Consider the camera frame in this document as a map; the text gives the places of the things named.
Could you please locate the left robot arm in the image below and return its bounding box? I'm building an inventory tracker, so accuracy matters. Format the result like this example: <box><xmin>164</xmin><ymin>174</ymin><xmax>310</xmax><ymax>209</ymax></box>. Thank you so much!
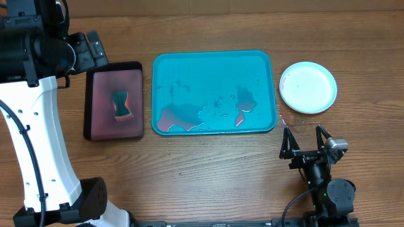
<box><xmin>1</xmin><ymin>0</ymin><xmax>137</xmax><ymax>227</ymax></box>

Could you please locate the black tray with red liquid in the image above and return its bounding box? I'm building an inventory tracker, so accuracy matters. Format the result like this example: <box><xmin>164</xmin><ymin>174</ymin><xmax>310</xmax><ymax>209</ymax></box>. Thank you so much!
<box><xmin>83</xmin><ymin>61</ymin><xmax>144</xmax><ymax>141</ymax></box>

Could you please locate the teal plastic tray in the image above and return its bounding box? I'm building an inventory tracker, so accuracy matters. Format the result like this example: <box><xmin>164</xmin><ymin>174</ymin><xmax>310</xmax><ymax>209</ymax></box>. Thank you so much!
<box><xmin>151</xmin><ymin>50</ymin><xmax>278</xmax><ymax>136</ymax></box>

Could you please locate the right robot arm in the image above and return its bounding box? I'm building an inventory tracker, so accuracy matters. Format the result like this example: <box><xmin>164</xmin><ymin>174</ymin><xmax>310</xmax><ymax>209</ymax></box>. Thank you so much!
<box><xmin>279</xmin><ymin>125</ymin><xmax>359</xmax><ymax>227</ymax></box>

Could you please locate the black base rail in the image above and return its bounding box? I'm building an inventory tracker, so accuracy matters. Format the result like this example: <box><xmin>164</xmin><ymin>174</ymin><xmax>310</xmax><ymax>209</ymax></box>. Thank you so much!
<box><xmin>135</xmin><ymin>217</ymin><xmax>360</xmax><ymax>227</ymax></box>

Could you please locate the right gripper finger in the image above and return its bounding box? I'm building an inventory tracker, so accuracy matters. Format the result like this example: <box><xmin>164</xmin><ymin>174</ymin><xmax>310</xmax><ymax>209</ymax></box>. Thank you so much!
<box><xmin>316</xmin><ymin>124</ymin><xmax>331</xmax><ymax>150</ymax></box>
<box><xmin>280</xmin><ymin>127</ymin><xmax>300</xmax><ymax>158</ymax></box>

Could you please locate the light blue plate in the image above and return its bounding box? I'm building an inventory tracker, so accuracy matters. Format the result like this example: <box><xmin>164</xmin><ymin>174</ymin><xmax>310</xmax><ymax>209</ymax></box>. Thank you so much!
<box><xmin>279</xmin><ymin>62</ymin><xmax>338</xmax><ymax>114</ymax></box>

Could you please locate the green and orange sponge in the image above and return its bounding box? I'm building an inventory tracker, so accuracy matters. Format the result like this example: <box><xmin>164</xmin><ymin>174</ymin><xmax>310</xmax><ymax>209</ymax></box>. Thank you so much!
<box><xmin>112</xmin><ymin>91</ymin><xmax>133</xmax><ymax>121</ymax></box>

